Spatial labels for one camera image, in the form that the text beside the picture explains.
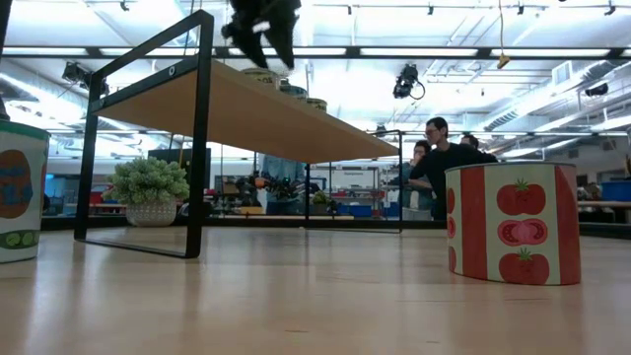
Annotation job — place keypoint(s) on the peas label tin can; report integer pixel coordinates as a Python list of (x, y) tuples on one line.
[(261, 78)]

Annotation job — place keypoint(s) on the black rig-mounted device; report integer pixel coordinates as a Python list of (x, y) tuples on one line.
[(74, 73)]

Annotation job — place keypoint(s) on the small green potted plant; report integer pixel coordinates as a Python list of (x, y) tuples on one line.
[(319, 198)]

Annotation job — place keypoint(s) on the peaches label tin can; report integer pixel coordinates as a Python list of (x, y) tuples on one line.
[(317, 104)]

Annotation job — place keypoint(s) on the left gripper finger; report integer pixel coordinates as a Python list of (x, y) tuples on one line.
[(286, 39), (246, 39)]

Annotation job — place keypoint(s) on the mixed vegetables label tin can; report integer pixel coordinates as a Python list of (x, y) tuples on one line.
[(22, 197)]

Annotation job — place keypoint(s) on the black overhead camera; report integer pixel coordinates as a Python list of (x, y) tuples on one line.
[(405, 81)]

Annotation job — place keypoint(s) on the green artificial plant in pot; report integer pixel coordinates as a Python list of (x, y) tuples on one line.
[(148, 182)]

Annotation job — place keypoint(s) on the black monitor panel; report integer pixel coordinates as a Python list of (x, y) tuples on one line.
[(170, 153)]

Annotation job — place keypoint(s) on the wooden shelf with black frame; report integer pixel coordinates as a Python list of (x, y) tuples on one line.
[(246, 118)]

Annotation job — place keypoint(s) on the wooden workbench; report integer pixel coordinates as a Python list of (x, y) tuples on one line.
[(606, 203)]

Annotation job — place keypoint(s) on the person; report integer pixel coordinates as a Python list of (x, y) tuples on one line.
[(281, 170), (443, 167), (421, 148), (470, 141)]

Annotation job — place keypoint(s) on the diced tomatoes label tin can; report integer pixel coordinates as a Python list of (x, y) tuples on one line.
[(512, 222)]

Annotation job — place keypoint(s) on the carrots label tin can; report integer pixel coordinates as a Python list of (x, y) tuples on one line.
[(295, 92)]

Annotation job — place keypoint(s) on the blue storage bin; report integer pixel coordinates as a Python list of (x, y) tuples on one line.
[(355, 211), (616, 191)]

